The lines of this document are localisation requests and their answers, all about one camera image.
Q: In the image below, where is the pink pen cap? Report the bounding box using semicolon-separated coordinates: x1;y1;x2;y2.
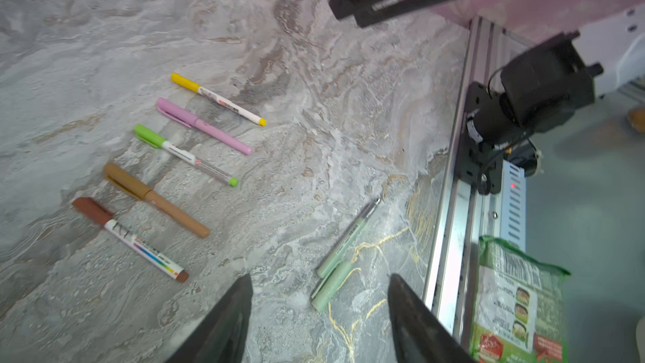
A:
156;97;198;128

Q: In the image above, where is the pale green pen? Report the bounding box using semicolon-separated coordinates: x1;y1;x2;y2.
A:
317;197;382;279

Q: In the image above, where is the white pen yellow end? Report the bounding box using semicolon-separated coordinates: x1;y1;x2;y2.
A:
198;85;266;127

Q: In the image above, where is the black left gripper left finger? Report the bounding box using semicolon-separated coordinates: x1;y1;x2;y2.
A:
167;274;253;362

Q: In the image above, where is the white pen green end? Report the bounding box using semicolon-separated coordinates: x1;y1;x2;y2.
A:
159;140;240;188

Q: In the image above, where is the pink pen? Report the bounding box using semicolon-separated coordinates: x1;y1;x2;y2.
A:
155;96;253;156

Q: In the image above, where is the orange brown pen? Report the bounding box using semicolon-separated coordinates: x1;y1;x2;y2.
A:
102;162;211;240

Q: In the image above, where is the red brown pen cap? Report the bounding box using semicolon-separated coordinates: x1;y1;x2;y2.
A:
72;198;114;227

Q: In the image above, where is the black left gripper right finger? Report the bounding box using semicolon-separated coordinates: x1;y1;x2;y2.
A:
387;274;473;363

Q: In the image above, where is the white pen red label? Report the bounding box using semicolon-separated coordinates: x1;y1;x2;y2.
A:
104;219;189;283

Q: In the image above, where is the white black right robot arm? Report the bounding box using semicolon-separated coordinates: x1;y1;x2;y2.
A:
329;0;644;146

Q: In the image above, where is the yellow pen cap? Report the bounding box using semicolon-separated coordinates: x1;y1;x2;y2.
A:
171;73;201;93

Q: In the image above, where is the green snack packet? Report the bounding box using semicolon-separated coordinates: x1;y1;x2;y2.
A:
470;236;570;362

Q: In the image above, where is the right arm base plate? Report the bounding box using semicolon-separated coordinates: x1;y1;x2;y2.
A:
455;82;504;195

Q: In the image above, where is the light green pen cap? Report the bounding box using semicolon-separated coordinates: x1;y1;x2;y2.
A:
134;124;166;148

